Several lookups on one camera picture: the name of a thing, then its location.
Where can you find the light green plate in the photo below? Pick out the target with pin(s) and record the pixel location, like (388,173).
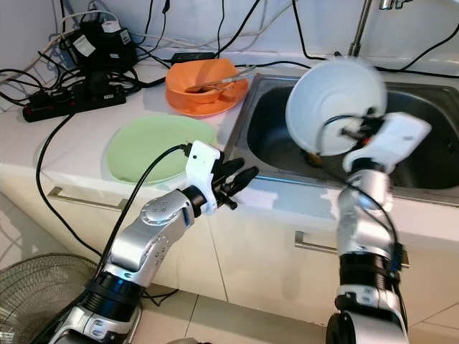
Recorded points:
(150,147)

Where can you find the chrome faucet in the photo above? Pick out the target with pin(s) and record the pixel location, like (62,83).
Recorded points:
(364,25)

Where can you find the black power strip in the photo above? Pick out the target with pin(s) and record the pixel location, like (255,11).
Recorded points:
(75,104)

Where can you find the black power brick with labels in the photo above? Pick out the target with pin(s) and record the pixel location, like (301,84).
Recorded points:
(100,46)

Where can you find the white bowl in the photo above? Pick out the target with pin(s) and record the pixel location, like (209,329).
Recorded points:
(326,93)

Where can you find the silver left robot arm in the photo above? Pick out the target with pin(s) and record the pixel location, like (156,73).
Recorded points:
(150,236)

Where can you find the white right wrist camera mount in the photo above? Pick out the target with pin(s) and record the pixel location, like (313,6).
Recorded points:
(401,140)

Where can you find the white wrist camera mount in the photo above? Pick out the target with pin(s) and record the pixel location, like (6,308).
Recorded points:
(401,140)
(204,172)

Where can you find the orange plate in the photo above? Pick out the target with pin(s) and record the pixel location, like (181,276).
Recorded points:
(219,107)

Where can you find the white kitchen cabinet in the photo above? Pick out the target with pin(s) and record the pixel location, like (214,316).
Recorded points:
(258,272)

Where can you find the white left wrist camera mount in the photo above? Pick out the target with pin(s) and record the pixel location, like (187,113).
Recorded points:
(204,172)

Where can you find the stainless steel sink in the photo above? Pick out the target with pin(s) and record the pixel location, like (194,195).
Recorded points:
(265,125)

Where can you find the small flat black adapter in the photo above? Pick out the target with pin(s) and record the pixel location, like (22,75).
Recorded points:
(192,56)

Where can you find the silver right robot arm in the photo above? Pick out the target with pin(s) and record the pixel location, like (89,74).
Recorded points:
(366,229)

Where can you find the grey floor fan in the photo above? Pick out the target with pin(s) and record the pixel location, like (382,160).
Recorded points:
(43,297)

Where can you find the orange bowl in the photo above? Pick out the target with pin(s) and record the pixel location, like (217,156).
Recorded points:
(190,73)

